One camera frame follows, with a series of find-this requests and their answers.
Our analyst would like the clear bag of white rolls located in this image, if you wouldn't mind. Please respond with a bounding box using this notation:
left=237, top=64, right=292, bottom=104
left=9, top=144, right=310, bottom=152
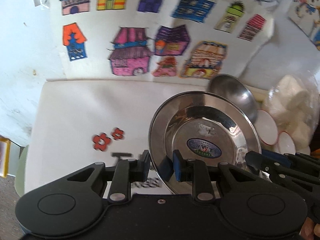
left=262, top=74, right=319, bottom=151

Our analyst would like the steel bowl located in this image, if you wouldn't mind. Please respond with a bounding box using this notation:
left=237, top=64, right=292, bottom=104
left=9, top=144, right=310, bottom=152
left=206, top=74, right=258, bottom=123

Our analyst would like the house drawings paper sheet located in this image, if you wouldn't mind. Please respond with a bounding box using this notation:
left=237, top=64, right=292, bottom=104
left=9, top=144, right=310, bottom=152
left=50, top=0, right=274, bottom=85

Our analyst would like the person's right hand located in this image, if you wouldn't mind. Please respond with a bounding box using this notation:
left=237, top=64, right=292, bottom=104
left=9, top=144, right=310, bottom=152
left=300, top=217, right=320, bottom=240

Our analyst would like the teddy bear painting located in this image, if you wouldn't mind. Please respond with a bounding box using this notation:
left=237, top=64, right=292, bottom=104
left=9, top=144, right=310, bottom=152
left=287, top=0, right=319, bottom=50

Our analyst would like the yellow framed picture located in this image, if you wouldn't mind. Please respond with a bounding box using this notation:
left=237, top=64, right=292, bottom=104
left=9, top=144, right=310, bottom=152
left=0, top=137, right=11, bottom=178

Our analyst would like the white bowl with speck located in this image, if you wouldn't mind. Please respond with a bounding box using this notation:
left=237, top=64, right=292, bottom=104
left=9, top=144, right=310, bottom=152
left=254, top=109, right=278, bottom=146

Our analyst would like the steel plate with sticker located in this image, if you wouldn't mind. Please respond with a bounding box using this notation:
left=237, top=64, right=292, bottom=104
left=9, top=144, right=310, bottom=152
left=148, top=91, right=261, bottom=194

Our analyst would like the white bowl red rim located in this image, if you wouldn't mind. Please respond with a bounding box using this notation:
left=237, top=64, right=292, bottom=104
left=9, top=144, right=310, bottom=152
left=277, top=131, right=296, bottom=154

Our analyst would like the white printed cloth mat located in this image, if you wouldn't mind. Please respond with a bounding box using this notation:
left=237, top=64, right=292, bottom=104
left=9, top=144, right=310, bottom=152
left=24, top=80, right=197, bottom=192

